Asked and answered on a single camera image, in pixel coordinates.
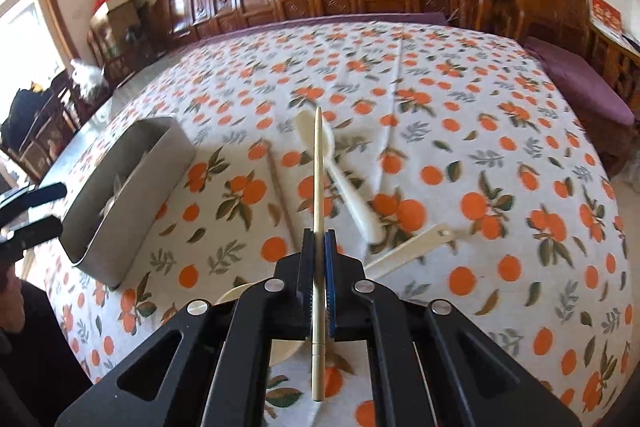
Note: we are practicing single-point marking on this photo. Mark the metal rectangular tray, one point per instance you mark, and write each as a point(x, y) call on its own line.
point(115, 208)

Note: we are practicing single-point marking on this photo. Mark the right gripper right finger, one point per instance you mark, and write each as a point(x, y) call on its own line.
point(430, 365)

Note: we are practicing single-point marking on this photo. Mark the orange print tablecloth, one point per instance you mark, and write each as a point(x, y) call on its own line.
point(433, 126)

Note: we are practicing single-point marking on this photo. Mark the white plastic spoon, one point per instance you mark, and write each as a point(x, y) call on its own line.
point(364, 218)

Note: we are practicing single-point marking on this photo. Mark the red calendar card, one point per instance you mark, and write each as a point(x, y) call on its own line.
point(605, 15)

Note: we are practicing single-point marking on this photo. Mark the light wooden chopstick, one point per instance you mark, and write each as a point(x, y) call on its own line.
point(318, 310)

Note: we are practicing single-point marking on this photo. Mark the cardboard boxes stack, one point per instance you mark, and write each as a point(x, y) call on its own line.
point(116, 26)

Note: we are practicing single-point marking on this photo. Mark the large white plastic ladle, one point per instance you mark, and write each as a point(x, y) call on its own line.
point(410, 250)

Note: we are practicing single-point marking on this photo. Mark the brown wooden chopstick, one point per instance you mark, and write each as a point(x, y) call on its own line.
point(273, 171)

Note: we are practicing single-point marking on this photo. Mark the purple seat cushion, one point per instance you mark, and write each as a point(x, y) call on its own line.
point(579, 83)

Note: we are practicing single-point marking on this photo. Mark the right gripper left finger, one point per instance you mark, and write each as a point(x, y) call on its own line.
point(209, 365)

